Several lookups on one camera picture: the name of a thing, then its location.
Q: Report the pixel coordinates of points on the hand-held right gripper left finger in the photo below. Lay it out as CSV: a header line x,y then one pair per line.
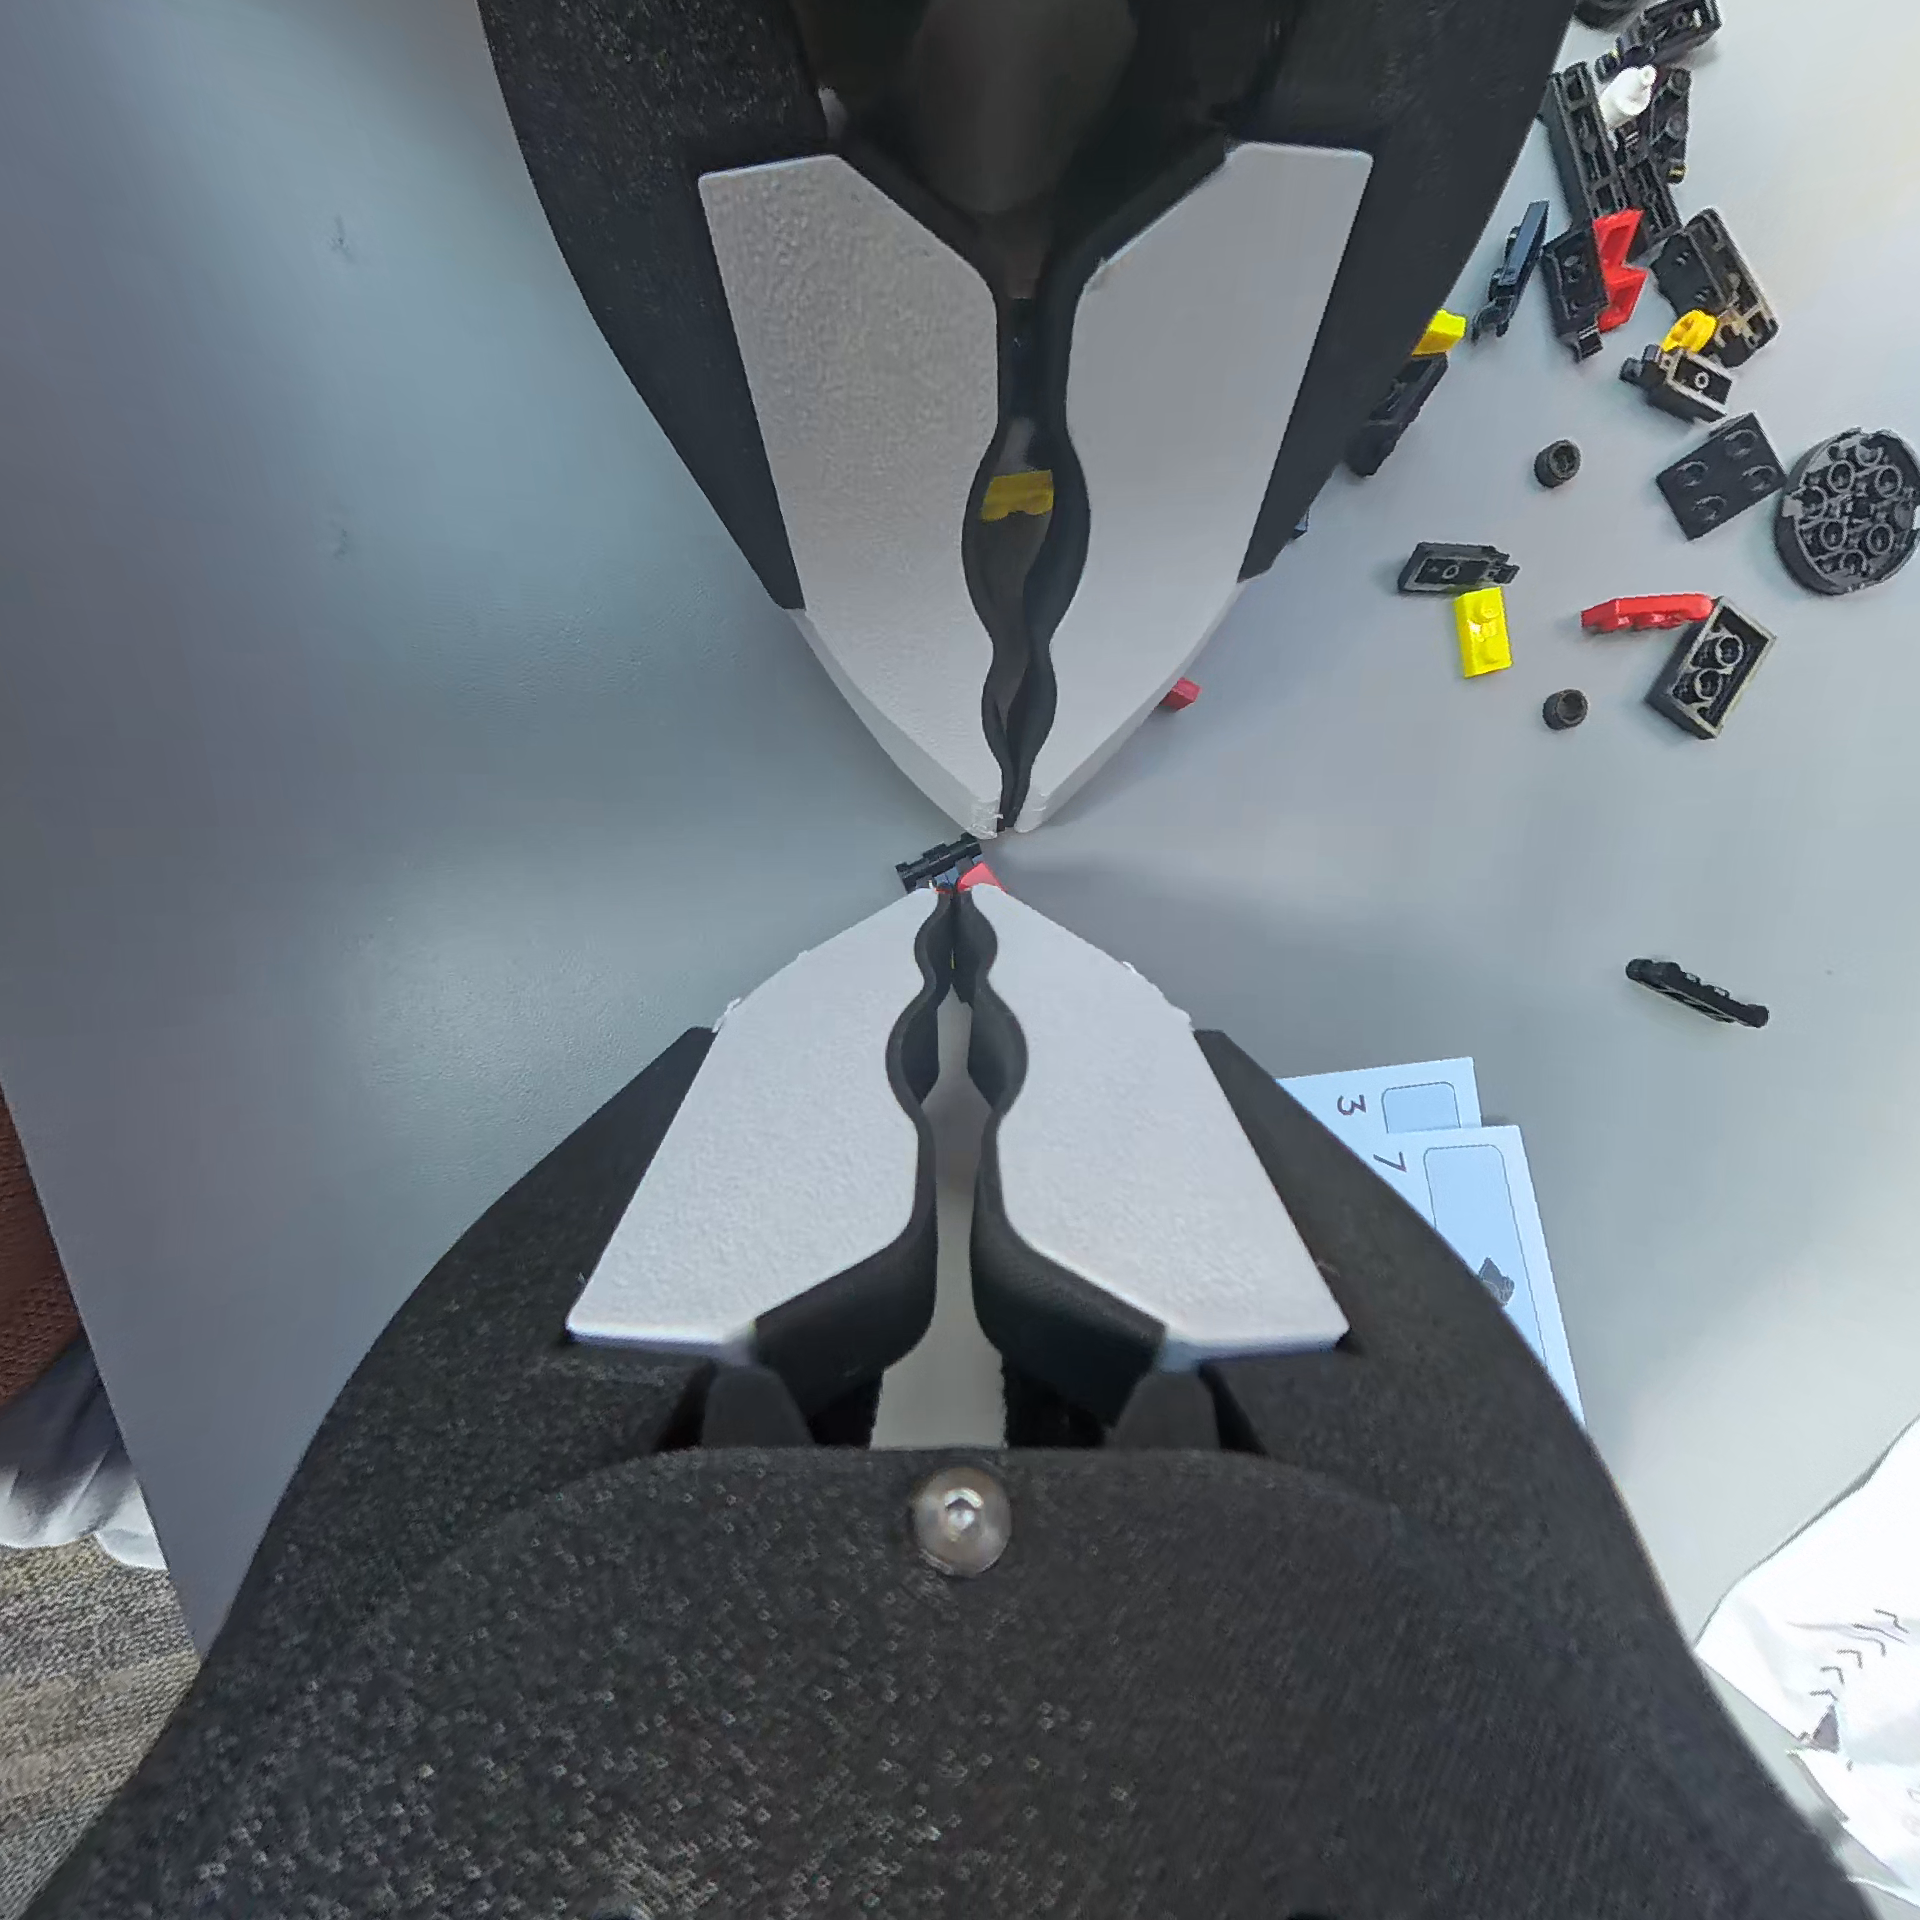
x,y
751,1172

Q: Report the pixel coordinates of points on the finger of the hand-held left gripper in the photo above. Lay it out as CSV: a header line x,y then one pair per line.
x,y
1186,421
857,452

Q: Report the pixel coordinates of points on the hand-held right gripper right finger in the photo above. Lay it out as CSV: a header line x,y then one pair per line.
x,y
1156,1172

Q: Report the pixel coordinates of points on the small black red brick assembly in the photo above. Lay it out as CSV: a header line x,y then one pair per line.
x,y
938,867

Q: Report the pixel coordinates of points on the yellow toy brick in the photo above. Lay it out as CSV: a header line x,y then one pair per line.
x,y
1014,496

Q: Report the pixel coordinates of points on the open blue instruction booklet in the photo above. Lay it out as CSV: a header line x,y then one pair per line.
x,y
1501,1214

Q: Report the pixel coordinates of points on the pile of toy bricks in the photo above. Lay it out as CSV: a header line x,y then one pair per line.
x,y
1718,270

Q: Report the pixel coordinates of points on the black long toy plate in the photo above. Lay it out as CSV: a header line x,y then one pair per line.
x,y
1695,993

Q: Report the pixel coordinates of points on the black round toy plate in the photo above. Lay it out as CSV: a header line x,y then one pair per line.
x,y
1845,513

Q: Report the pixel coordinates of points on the brown upholstered chair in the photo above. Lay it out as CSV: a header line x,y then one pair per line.
x,y
30,1245

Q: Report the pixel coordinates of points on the pale grey cloth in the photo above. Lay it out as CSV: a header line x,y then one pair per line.
x,y
68,1470

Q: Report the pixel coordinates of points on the torn white paper bag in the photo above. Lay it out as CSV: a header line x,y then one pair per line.
x,y
1830,1651

